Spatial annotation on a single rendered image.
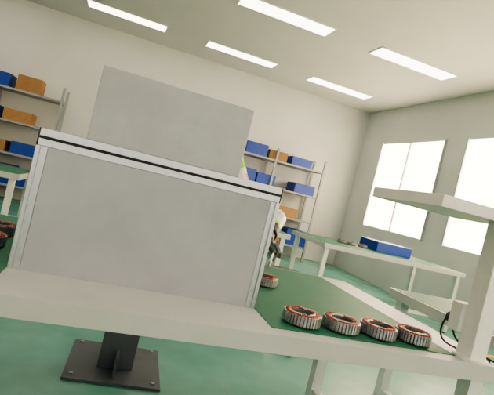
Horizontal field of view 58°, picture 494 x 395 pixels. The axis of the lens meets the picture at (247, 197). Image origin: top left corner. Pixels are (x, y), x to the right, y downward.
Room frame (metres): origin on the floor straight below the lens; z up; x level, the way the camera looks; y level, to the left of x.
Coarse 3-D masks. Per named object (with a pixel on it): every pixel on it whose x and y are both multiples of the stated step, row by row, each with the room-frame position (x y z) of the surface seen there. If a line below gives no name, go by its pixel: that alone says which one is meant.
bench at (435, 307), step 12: (396, 288) 2.50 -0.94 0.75; (408, 300) 2.33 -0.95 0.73; (420, 300) 2.27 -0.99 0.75; (432, 300) 2.37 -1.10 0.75; (444, 300) 2.48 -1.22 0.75; (420, 312) 2.22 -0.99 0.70; (432, 312) 2.15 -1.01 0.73; (444, 312) 2.09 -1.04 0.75; (492, 336) 1.80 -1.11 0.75; (492, 348) 1.79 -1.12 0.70; (384, 372) 2.42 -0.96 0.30; (384, 384) 2.42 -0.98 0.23
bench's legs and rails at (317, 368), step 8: (320, 360) 2.20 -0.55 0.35; (312, 368) 2.23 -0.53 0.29; (320, 368) 2.20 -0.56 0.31; (312, 376) 2.21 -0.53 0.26; (320, 376) 2.21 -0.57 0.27; (312, 384) 2.20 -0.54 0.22; (320, 384) 2.21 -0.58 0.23; (456, 384) 1.39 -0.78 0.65; (464, 384) 1.36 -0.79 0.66; (472, 384) 1.35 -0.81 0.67; (480, 384) 1.36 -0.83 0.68; (312, 392) 2.19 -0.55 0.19; (320, 392) 2.18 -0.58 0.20; (456, 392) 1.38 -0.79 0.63; (464, 392) 1.36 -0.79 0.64; (472, 392) 1.35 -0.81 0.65; (480, 392) 1.36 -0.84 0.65
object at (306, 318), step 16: (288, 320) 1.23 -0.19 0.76; (304, 320) 1.21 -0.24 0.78; (320, 320) 1.24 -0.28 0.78; (336, 320) 1.26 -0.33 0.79; (352, 320) 1.31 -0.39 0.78; (368, 320) 1.35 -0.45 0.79; (384, 336) 1.29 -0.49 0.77; (400, 336) 1.35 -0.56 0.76; (416, 336) 1.33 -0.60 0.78; (432, 336) 1.36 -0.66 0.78
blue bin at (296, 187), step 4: (288, 184) 8.76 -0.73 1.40; (292, 184) 8.54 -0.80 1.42; (296, 184) 8.43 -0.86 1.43; (300, 184) 8.45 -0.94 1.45; (288, 188) 8.71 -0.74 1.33; (292, 188) 8.49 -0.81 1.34; (296, 188) 8.43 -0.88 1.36; (300, 188) 8.46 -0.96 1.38; (304, 188) 8.48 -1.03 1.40; (308, 188) 8.51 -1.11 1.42; (312, 188) 8.53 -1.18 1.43; (296, 192) 8.44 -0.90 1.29; (300, 192) 8.46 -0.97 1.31; (304, 192) 8.49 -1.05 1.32; (308, 192) 8.51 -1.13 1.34; (312, 192) 8.54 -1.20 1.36; (312, 196) 8.54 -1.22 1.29
